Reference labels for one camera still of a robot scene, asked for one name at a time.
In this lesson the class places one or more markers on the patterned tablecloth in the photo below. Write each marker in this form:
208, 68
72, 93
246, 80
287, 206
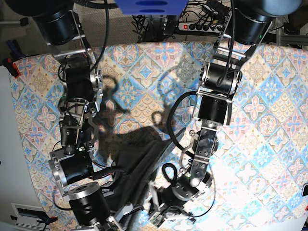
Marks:
261, 164

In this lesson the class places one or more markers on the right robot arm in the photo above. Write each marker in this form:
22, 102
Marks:
72, 163

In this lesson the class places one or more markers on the blue black clamp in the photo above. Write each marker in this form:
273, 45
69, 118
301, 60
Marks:
34, 224

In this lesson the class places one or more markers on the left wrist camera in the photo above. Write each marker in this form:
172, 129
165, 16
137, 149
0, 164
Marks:
157, 220

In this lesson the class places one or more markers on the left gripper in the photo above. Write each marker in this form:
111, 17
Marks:
170, 201

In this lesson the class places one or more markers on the grey t-shirt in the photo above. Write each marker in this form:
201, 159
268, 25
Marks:
136, 166

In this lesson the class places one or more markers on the red black clamp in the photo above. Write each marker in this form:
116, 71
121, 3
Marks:
11, 67

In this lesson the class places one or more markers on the white power strip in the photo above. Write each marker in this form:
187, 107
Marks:
215, 28

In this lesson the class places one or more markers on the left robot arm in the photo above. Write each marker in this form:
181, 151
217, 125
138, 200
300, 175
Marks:
243, 27

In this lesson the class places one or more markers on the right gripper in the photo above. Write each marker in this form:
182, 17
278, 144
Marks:
91, 210

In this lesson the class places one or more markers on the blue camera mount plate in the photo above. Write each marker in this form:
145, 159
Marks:
151, 7

